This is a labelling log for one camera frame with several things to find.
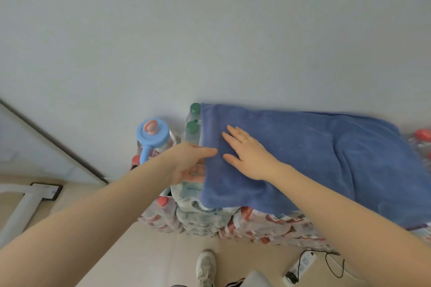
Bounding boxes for blue towel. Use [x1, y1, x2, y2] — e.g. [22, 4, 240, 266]
[199, 103, 431, 230]

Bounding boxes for white power strip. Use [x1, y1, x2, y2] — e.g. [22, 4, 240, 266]
[282, 251, 318, 285]

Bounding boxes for person's right forearm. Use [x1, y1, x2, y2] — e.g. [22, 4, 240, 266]
[269, 164, 431, 287]

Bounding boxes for blue lidded water jug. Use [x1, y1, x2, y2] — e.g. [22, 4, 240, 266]
[136, 117, 176, 166]

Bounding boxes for person's left forearm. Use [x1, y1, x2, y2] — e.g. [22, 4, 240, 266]
[0, 155, 176, 287]

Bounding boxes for black cable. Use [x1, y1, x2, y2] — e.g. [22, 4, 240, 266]
[296, 249, 346, 279]

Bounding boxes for person's right hand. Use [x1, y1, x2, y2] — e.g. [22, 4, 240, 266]
[221, 125, 287, 183]

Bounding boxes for person's black striped trousers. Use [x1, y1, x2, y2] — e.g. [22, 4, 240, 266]
[172, 278, 246, 287]

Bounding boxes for stack of bottled water packs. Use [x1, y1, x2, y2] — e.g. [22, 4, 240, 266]
[129, 103, 431, 254]

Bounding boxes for person's left hand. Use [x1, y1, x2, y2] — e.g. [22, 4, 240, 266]
[168, 142, 219, 186]

